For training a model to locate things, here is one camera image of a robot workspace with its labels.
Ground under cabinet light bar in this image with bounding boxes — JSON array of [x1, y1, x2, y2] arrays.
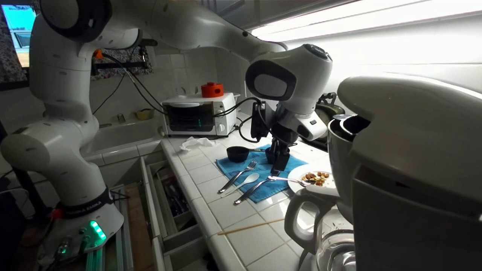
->
[[250, 0, 482, 44]]

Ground glass coffee carafe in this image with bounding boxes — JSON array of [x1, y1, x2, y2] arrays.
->
[[283, 193, 358, 271]]

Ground wooden chopstick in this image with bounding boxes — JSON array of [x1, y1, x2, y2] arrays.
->
[[215, 219, 286, 237]]

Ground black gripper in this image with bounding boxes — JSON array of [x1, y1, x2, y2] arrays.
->
[[266, 121, 298, 175]]

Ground silver spoon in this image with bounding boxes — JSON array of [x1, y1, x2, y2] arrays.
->
[[266, 175, 310, 189]]

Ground white kitchen sink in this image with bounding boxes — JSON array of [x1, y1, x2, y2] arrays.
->
[[81, 120, 164, 163]]

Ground white toaster oven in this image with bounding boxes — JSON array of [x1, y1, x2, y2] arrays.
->
[[161, 91, 239, 139]]

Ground silver fork slim handle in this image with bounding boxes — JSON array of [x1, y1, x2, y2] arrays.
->
[[217, 162, 259, 196]]

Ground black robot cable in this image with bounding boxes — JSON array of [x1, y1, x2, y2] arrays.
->
[[212, 95, 262, 145]]

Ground blue towel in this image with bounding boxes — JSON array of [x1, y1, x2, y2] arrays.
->
[[215, 145, 308, 205]]

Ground computer monitor screen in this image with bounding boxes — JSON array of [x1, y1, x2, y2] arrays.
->
[[0, 4, 39, 70]]

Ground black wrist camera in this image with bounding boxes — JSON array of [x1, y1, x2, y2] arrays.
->
[[250, 100, 269, 142]]

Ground open white drawer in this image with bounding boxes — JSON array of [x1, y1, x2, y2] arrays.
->
[[140, 156, 209, 271]]

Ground crumpled white paper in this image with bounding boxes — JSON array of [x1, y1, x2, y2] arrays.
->
[[179, 136, 217, 154]]

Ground white plastic spoon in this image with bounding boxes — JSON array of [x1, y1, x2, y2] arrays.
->
[[233, 172, 260, 192]]

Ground food pieces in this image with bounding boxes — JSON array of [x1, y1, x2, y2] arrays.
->
[[299, 171, 331, 187]]

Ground black measuring cup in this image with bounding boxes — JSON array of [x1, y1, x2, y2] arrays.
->
[[226, 147, 251, 165]]

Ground white plate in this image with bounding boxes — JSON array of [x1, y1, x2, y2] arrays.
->
[[286, 163, 339, 199]]

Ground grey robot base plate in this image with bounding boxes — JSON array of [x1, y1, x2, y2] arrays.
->
[[34, 201, 126, 271]]

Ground white coffee maker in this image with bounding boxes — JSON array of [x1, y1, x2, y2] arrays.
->
[[283, 74, 482, 271]]

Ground silver fork thick handle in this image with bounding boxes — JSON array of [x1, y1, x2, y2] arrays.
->
[[232, 177, 272, 207]]

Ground green glowing light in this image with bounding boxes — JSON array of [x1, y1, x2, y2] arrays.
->
[[81, 220, 108, 255]]

